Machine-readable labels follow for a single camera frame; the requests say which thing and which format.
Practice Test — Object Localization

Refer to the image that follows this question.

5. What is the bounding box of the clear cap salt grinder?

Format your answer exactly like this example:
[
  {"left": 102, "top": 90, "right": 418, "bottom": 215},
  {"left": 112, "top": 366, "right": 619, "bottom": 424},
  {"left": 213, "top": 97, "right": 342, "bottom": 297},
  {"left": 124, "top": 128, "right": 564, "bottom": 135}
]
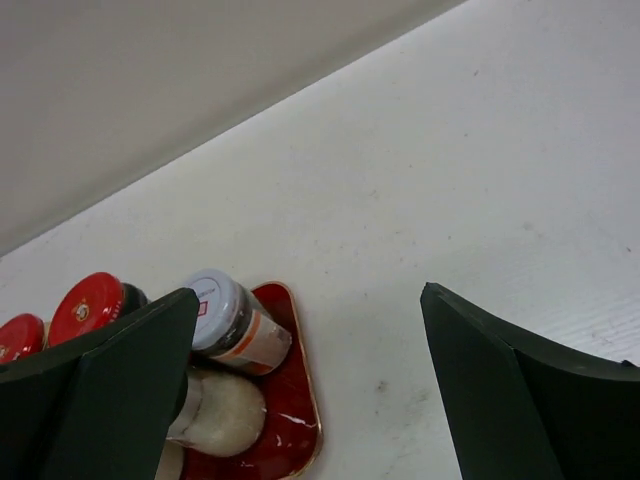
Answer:
[{"left": 167, "top": 368, "right": 267, "bottom": 458}]

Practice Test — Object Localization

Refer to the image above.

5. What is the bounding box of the red lid chili sauce jar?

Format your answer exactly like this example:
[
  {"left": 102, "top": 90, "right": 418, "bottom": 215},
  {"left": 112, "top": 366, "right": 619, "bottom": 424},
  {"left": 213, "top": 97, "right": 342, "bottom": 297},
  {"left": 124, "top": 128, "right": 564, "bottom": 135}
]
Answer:
[{"left": 0, "top": 313, "right": 45, "bottom": 364}]

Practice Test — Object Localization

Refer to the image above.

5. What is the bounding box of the black cap white shaker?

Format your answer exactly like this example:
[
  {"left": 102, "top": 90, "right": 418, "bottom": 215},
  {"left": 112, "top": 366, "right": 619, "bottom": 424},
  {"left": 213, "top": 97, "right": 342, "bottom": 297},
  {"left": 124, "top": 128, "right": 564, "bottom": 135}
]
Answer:
[{"left": 154, "top": 441, "right": 185, "bottom": 480}]

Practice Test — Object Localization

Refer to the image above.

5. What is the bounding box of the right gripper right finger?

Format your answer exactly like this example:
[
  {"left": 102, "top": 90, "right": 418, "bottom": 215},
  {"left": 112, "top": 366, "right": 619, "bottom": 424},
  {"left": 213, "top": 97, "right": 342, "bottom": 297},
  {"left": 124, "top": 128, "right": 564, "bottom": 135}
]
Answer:
[{"left": 420, "top": 283, "right": 639, "bottom": 479}]

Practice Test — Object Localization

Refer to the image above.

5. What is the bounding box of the white lid condiment jar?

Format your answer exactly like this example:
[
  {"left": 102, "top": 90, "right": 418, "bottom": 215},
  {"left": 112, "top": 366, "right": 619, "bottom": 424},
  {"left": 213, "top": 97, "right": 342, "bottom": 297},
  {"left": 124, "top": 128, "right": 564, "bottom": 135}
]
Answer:
[{"left": 185, "top": 269, "right": 292, "bottom": 376}]

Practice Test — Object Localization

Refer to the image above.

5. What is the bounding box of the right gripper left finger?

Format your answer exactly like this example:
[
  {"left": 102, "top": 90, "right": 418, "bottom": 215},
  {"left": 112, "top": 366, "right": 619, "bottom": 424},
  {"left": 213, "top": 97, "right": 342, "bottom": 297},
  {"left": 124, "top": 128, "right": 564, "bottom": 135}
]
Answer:
[{"left": 1, "top": 288, "right": 199, "bottom": 479}]

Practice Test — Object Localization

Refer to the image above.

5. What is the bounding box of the red lacquer tray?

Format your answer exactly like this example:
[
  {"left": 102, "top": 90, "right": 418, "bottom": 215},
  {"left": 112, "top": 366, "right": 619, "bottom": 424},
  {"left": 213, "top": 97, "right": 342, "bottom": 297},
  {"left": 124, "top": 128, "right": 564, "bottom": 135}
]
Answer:
[{"left": 181, "top": 281, "right": 323, "bottom": 480}]

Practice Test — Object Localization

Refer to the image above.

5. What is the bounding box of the red lid brown sauce bottle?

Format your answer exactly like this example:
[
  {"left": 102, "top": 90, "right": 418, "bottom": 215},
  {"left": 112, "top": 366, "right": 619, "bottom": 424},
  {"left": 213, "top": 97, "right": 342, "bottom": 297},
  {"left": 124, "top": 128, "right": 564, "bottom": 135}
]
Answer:
[{"left": 47, "top": 272, "right": 149, "bottom": 347}]

